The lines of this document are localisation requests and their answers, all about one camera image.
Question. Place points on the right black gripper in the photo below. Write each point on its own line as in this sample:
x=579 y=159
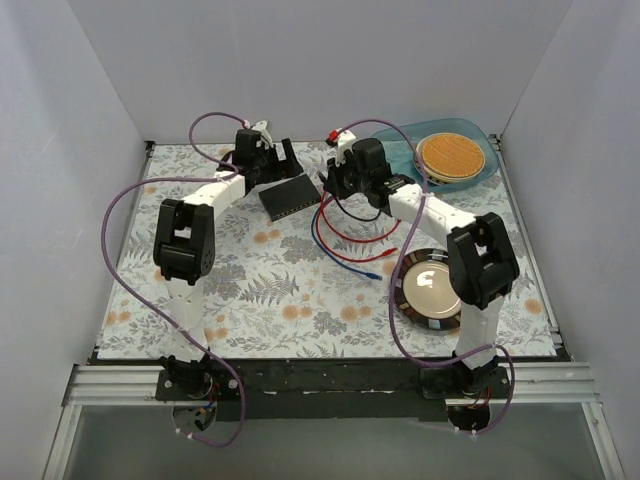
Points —
x=333 y=179

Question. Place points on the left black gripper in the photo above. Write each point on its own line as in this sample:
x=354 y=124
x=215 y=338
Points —
x=275 y=161

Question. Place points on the black network switch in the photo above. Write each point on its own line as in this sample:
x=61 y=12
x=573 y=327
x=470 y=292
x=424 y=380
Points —
x=289 y=197

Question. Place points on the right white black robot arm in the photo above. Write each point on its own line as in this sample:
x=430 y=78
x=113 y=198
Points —
x=481 y=260

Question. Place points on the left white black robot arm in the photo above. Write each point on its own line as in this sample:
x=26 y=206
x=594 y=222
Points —
x=184 y=245

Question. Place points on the blue plastic container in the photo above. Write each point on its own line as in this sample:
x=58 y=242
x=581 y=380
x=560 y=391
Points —
x=401 y=150

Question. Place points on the orange woven round coaster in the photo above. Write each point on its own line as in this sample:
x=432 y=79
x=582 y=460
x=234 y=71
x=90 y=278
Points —
x=450 y=158

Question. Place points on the dark rimmed beige plate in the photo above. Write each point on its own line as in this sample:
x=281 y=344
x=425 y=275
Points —
x=423 y=292

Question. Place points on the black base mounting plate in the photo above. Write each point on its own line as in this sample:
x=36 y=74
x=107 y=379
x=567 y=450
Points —
x=328 y=388

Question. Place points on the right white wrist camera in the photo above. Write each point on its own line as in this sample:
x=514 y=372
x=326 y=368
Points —
x=342 y=141

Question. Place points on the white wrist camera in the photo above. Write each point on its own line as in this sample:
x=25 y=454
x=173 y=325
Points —
x=264 y=128
x=342 y=141

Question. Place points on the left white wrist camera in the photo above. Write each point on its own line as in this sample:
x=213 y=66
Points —
x=264 y=128

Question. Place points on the aluminium frame rail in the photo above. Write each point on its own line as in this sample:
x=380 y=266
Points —
x=535 y=383

